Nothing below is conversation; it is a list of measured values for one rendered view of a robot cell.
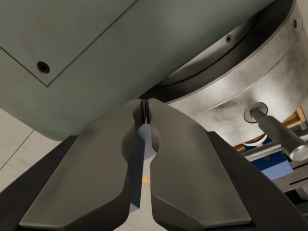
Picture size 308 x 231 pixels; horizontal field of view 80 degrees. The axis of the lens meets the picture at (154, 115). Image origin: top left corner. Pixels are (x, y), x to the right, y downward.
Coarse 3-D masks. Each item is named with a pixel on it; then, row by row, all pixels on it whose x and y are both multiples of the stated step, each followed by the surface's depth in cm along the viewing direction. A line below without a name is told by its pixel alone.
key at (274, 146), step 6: (300, 132) 20; (306, 132) 20; (306, 138) 20; (264, 144) 21; (270, 144) 21; (276, 144) 20; (252, 150) 21; (258, 150) 21; (264, 150) 21; (270, 150) 20; (276, 150) 20; (246, 156) 21; (252, 156) 21; (258, 156) 21
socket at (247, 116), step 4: (252, 104) 26; (256, 104) 26; (260, 104) 26; (264, 104) 26; (248, 108) 26; (252, 108) 26; (260, 108) 26; (264, 108) 26; (244, 112) 26; (248, 112) 26; (264, 112) 26; (244, 116) 27; (248, 116) 27; (248, 120) 27; (252, 120) 27
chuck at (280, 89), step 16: (304, 32) 26; (304, 48) 26; (288, 64) 24; (304, 64) 26; (256, 80) 24; (272, 80) 24; (288, 80) 25; (304, 80) 27; (240, 96) 25; (256, 96) 25; (272, 96) 25; (288, 96) 26; (304, 96) 27; (208, 112) 27; (224, 112) 26; (240, 112) 26; (272, 112) 26; (288, 112) 27; (208, 128) 29; (224, 128) 28; (240, 128) 28; (256, 128) 28
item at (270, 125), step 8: (256, 112) 25; (256, 120) 25; (264, 120) 23; (272, 120) 23; (264, 128) 23; (272, 128) 22; (280, 128) 21; (272, 136) 22; (280, 136) 21; (288, 136) 20; (296, 136) 20; (288, 144) 19; (296, 144) 19; (304, 144) 19; (288, 152) 19; (296, 152) 19; (304, 152) 19; (296, 160) 19
